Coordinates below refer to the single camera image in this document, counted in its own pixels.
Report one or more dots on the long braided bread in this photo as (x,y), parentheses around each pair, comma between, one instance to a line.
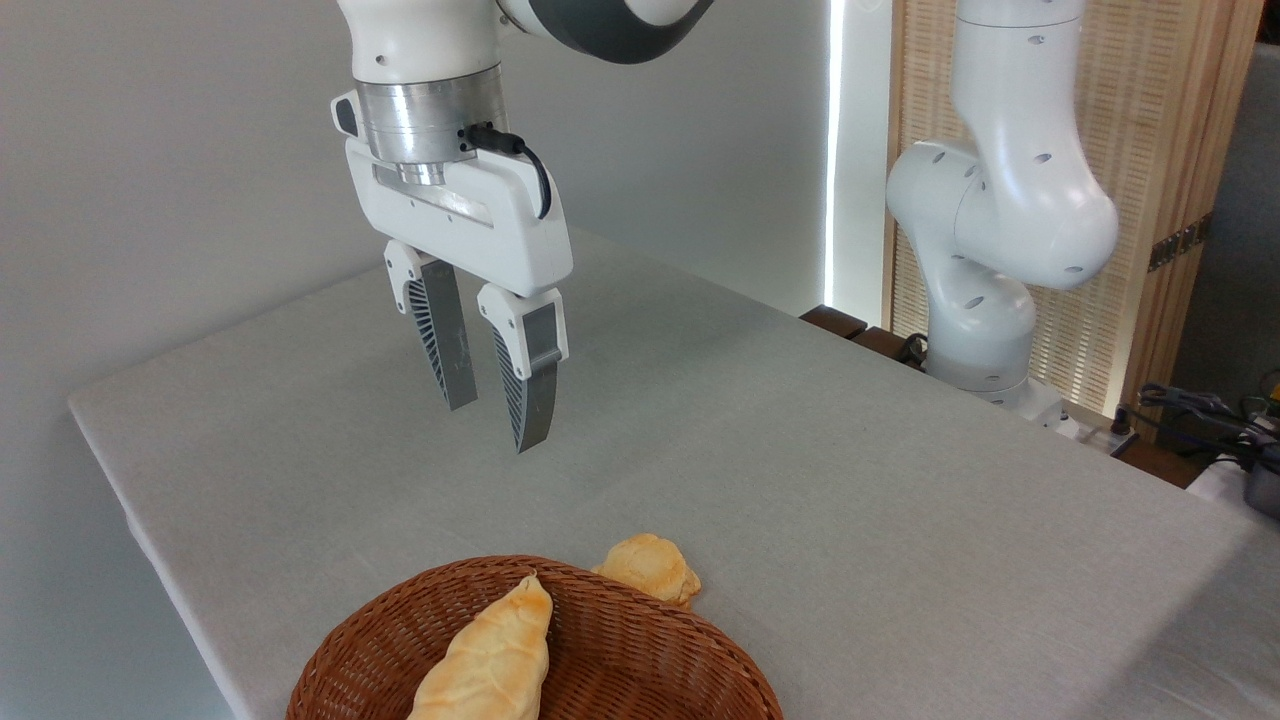
(490,660)

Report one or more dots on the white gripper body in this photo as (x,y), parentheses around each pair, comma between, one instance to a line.
(500,235)

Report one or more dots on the metal screen hinge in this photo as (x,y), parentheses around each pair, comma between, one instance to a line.
(1180,243)

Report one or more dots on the grey tablecloth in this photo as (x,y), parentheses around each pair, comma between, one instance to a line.
(800,480)

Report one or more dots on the white power strip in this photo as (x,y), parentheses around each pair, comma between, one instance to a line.
(1095,430)

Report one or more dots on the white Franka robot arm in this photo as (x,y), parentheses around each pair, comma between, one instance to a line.
(1000,200)

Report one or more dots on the brown wicker basket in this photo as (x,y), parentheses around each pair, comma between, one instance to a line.
(630,655)

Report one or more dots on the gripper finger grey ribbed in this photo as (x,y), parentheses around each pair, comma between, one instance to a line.
(445,330)
(535,340)

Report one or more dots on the small round bread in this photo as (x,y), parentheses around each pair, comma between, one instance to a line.
(650,567)

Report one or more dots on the light wooden slat screen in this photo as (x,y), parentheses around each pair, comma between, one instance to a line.
(1150,100)

